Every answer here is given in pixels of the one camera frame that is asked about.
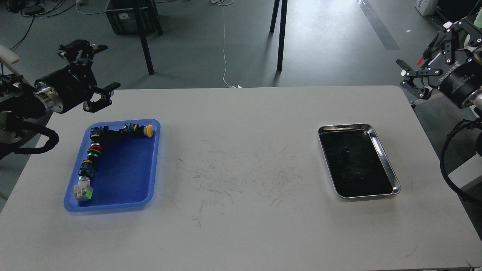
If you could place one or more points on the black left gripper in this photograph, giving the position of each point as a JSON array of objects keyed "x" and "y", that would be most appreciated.
[{"x": 76, "y": 84}]

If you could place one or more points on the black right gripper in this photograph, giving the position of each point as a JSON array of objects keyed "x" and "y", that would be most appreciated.
[{"x": 452, "y": 69}]

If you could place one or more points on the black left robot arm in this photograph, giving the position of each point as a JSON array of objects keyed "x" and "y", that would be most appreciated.
[{"x": 23, "y": 101}]

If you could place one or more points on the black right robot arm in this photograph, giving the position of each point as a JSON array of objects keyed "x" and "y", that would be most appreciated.
[{"x": 460, "y": 126}]

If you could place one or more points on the black table leg left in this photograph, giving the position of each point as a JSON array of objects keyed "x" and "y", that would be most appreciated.
[{"x": 153, "y": 16}]

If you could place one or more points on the dark plastic crate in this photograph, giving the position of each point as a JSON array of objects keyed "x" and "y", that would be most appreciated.
[{"x": 120, "y": 15}]

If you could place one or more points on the blue plastic tray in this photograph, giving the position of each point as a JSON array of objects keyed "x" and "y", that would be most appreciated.
[{"x": 127, "y": 173}]

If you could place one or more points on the steel tray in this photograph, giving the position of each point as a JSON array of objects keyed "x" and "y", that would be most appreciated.
[{"x": 357, "y": 163}]

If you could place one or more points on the black table legs middle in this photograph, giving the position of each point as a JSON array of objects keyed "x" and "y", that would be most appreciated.
[{"x": 283, "y": 4}]

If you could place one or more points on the red push button switch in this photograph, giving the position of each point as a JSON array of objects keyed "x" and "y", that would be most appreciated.
[{"x": 103, "y": 135}]

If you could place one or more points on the yellow push button switch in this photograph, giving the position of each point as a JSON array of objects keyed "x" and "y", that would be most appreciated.
[{"x": 134, "y": 130}]

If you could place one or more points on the green push button switch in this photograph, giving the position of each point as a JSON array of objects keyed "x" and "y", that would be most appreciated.
[{"x": 89, "y": 166}]

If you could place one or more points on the green illuminated square switch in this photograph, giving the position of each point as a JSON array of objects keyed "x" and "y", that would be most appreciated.
[{"x": 83, "y": 191}]

